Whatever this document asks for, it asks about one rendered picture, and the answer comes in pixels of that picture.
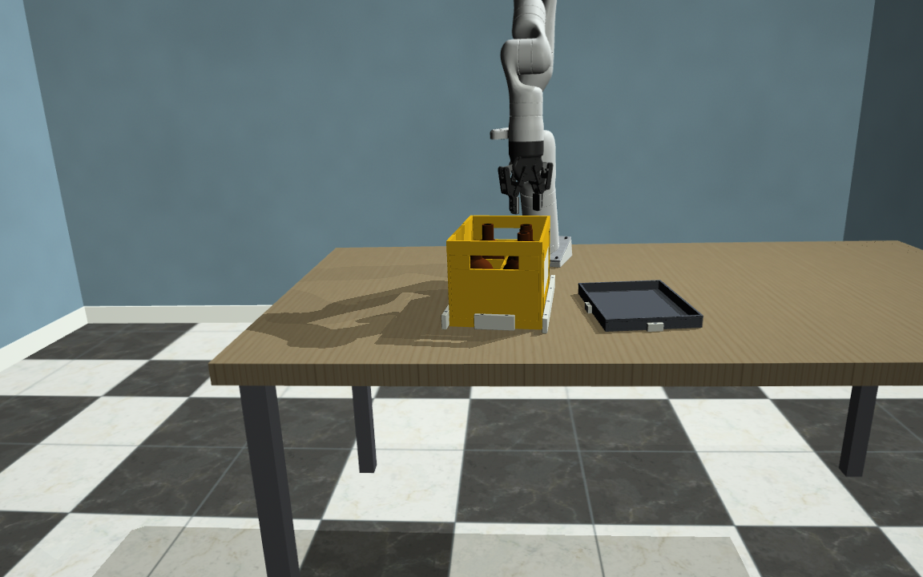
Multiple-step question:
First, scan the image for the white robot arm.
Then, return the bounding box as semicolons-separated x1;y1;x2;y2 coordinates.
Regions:
490;0;559;254

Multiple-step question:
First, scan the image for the yellow bottle crate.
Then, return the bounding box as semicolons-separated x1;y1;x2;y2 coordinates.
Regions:
446;216;550;329

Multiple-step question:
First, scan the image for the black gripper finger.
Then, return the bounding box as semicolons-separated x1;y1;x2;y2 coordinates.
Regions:
498;164;530;215
529;162;553;211

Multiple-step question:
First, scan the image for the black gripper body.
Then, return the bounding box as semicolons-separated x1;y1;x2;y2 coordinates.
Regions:
509;140;544;182

